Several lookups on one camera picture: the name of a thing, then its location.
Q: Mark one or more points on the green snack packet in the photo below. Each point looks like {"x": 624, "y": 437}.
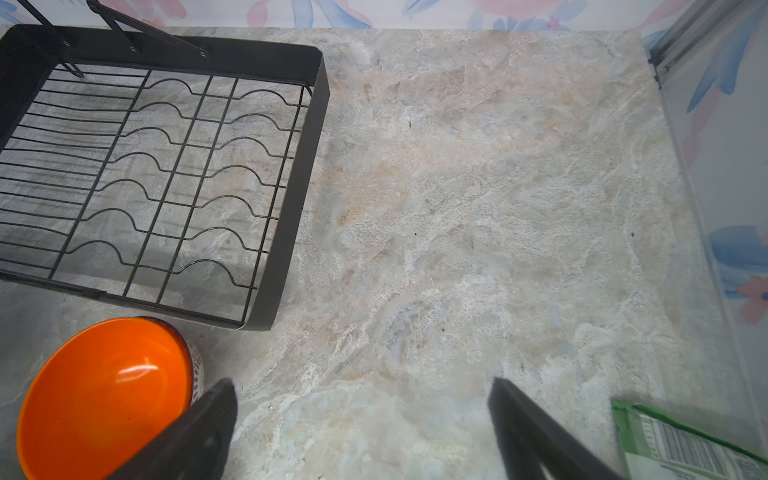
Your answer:
{"x": 657, "y": 446}

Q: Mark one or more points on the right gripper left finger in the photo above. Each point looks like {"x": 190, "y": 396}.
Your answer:
{"x": 194, "y": 446}

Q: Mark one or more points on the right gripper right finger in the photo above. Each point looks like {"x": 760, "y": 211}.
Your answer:
{"x": 532, "y": 445}

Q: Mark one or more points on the orange bowl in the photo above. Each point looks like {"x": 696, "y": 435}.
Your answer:
{"x": 101, "y": 398}

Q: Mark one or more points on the white patterned bowl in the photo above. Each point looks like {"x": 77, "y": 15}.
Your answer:
{"x": 193, "y": 359}

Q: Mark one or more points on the black wire dish rack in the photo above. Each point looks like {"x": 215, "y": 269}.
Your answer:
{"x": 153, "y": 171}

